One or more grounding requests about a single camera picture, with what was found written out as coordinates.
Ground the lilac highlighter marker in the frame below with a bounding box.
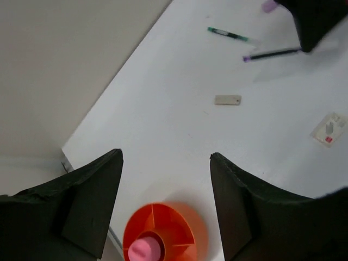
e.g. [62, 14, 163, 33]
[262, 0, 278, 13]

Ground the staples box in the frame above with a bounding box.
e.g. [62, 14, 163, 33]
[310, 112, 347, 148]

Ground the pink round container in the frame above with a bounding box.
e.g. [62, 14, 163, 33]
[128, 237, 161, 261]

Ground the beige eraser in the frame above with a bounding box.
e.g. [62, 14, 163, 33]
[214, 95, 241, 105]

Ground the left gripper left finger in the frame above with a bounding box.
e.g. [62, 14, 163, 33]
[1, 149, 123, 260]

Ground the green black pen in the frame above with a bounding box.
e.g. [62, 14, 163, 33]
[207, 27, 259, 45]

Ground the purple black pen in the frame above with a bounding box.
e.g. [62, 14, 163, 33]
[243, 48, 302, 63]

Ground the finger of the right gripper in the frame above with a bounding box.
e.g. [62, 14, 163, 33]
[276, 0, 347, 53]

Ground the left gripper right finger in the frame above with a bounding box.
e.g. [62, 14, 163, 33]
[210, 153, 347, 260]

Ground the orange round pen holder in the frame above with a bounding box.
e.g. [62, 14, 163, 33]
[122, 202, 208, 260]

